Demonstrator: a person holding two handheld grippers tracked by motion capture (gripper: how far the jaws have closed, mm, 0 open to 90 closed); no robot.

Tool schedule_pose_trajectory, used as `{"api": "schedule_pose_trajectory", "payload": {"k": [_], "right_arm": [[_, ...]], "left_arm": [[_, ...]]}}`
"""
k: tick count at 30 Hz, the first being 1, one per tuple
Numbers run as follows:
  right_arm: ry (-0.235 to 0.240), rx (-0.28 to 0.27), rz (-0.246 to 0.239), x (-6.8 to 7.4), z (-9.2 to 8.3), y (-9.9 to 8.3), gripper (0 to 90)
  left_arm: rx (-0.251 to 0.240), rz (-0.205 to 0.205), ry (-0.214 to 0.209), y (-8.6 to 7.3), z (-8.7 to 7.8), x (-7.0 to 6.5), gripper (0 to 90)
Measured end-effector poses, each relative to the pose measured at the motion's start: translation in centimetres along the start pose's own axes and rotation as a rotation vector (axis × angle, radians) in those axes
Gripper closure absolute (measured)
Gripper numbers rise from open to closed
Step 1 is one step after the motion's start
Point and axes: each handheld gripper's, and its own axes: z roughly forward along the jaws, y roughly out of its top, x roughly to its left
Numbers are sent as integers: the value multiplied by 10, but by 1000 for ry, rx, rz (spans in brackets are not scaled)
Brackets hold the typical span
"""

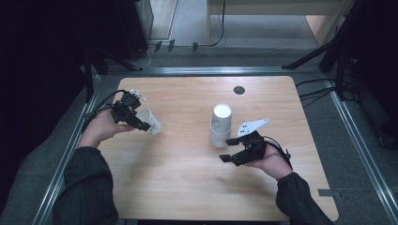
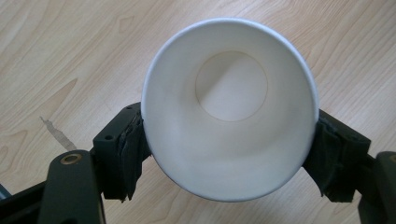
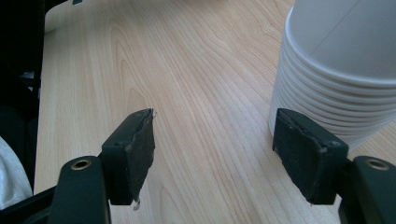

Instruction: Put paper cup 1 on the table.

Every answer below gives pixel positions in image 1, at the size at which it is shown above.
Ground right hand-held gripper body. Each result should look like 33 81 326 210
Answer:
237 117 270 163

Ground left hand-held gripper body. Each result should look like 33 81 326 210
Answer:
111 88 147 125

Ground plain white paper cup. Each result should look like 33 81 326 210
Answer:
209 124 233 149

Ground person's right hand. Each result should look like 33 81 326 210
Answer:
248 144 294 183

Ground person's left hand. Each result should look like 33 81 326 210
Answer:
77 108 135 150

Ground black tripod stand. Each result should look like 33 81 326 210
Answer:
82 46 145 103
281 0 370 101

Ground black computer tower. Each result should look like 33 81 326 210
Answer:
114 0 154 61

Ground grey tape strip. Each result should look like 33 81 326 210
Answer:
317 188 343 201

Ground light wooden desk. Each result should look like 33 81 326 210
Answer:
206 0 356 47

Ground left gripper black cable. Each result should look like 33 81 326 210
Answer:
82 89 129 126

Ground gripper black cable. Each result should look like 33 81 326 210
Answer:
262 135 294 172
82 89 129 126

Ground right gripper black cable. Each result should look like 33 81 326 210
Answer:
262 135 294 172

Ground white floor cable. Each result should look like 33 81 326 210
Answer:
130 43 158 70

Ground metal floor rail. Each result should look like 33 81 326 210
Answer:
32 74 101 225
102 66 325 76
323 76 398 225

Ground black floor cables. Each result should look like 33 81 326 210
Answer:
295 78 360 108

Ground black hanging cable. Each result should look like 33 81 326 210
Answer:
208 0 227 48

